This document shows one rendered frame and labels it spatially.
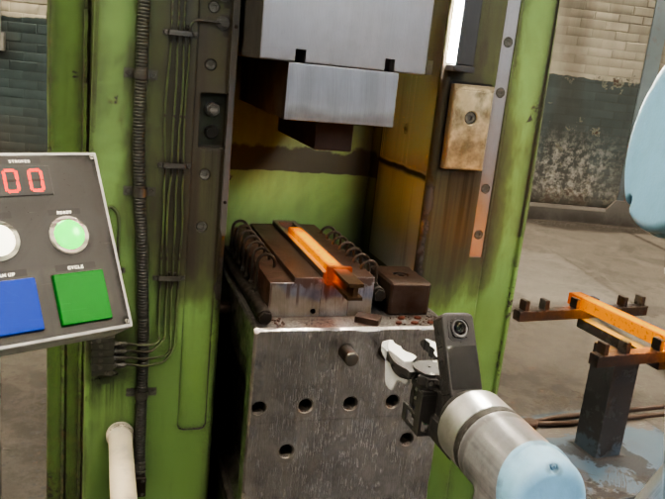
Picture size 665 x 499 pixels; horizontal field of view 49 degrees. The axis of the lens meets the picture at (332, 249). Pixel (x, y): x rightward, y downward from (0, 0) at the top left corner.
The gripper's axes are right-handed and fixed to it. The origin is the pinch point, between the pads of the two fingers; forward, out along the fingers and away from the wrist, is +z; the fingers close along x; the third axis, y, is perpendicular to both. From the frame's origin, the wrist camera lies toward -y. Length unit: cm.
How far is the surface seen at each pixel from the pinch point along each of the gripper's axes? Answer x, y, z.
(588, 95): 426, -30, 550
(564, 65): 397, -56, 555
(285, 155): 1, -14, 81
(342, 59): -3, -38, 33
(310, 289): -4.9, 3.2, 32.9
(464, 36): 24, -45, 43
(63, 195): -47, -14, 24
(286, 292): -9.3, 3.8, 32.9
